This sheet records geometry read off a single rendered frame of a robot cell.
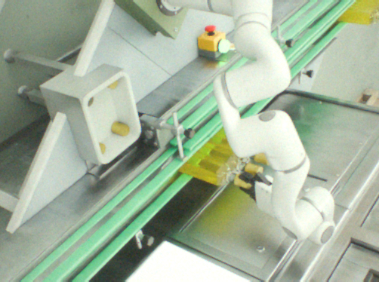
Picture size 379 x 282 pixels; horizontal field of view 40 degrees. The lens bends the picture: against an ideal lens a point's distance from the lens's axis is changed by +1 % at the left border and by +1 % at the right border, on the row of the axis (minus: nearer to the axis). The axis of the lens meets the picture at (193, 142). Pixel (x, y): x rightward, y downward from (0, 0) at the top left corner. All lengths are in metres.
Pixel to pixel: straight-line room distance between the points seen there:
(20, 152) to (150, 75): 0.70
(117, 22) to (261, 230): 0.72
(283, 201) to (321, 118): 0.87
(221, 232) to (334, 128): 0.67
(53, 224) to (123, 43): 0.55
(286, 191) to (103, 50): 0.65
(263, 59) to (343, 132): 0.89
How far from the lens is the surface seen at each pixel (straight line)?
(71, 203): 1.47
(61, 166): 1.49
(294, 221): 1.23
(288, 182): 1.19
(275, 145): 1.12
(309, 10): 2.18
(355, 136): 1.94
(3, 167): 2.09
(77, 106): 1.39
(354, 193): 1.66
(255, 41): 1.15
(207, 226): 1.57
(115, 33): 1.52
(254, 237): 1.52
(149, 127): 1.55
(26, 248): 1.40
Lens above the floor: 1.80
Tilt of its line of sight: 32 degrees down
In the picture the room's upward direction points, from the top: 108 degrees clockwise
